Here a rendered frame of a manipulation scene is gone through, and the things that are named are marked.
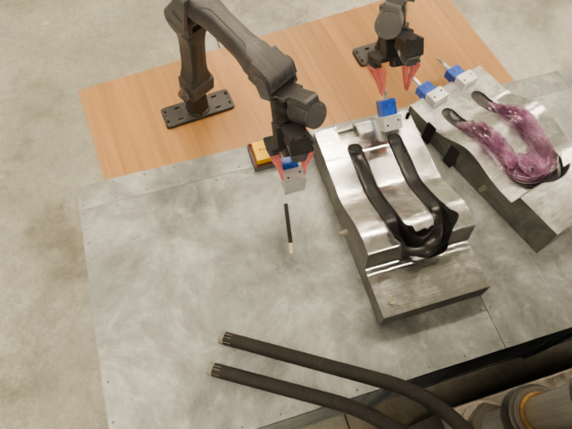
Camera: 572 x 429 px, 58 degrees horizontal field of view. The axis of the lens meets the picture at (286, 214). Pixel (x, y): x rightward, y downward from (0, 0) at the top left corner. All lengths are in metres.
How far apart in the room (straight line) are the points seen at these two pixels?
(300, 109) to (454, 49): 0.80
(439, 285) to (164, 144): 0.80
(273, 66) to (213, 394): 0.70
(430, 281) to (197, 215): 0.59
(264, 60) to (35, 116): 1.84
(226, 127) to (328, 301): 0.57
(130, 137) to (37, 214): 1.02
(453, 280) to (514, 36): 2.04
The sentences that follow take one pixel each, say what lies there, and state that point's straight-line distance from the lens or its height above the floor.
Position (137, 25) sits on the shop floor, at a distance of 3.00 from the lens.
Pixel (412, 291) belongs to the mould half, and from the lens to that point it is 1.22.
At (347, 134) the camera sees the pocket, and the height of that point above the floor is 0.86.
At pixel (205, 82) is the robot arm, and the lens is 1.39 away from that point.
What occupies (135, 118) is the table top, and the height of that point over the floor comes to 0.80.
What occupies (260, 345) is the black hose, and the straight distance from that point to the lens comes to 1.16.
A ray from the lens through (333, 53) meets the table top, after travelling 1.66.
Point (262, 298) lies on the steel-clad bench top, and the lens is 1.24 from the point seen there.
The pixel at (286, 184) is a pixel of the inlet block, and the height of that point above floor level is 0.96.
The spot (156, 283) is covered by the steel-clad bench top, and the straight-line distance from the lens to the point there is 1.29.
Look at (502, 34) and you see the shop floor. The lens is 3.09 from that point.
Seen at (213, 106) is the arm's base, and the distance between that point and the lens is 1.52.
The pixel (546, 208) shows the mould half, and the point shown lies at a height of 0.91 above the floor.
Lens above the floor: 1.98
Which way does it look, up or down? 63 degrees down
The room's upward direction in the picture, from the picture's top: 1 degrees clockwise
